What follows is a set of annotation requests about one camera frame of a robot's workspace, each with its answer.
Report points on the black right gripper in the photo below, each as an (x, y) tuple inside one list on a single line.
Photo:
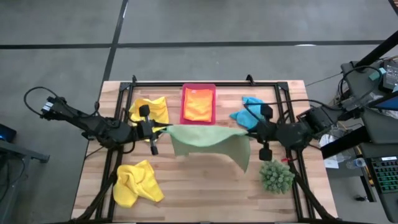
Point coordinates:
[(267, 132)]

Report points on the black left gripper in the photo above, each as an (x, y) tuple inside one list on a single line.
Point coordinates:
[(145, 130)]

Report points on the yellow microfiber towel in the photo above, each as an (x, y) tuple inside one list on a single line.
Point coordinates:
[(158, 109), (133, 186)]

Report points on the orange microfiber towel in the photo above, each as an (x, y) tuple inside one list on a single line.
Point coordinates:
[(198, 105)]

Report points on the green microfiber towel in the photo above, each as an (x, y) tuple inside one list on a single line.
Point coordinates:
[(211, 140)]

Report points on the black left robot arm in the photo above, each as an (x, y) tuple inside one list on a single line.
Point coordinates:
[(93, 124)]

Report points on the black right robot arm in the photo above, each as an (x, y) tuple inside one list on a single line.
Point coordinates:
[(295, 133)]

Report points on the blue microfiber towel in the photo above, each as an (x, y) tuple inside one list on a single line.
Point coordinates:
[(245, 118)]

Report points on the green artificial plant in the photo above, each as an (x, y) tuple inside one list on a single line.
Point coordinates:
[(276, 176)]

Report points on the pink translucent plastic bin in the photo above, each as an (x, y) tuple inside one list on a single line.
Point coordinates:
[(199, 85)]

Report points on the white crumpled paper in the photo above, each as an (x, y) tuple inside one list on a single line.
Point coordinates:
[(331, 163)]

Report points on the clear plastic bottle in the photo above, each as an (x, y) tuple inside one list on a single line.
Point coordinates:
[(357, 162)]

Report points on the small black device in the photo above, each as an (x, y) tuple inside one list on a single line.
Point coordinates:
[(360, 198)]

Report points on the grey side desk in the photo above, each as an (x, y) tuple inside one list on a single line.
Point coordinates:
[(385, 130)]

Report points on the tablet with blue screen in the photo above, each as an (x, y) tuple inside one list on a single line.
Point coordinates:
[(387, 104)]

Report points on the small teal box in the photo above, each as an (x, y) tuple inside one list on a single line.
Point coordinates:
[(377, 74)]

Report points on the backlit computer keyboard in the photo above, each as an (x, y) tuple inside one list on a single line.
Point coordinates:
[(385, 174)]

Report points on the dark side table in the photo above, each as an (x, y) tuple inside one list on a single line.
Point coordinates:
[(18, 152)]

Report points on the black electronic device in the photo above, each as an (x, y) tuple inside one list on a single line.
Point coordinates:
[(390, 74)]

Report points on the black diagonal pole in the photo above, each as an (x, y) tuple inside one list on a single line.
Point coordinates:
[(381, 49)]

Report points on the blue-lit black device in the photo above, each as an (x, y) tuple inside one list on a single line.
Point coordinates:
[(6, 133)]

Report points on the black aluminium table frame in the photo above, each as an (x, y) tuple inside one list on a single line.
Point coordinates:
[(155, 84)]

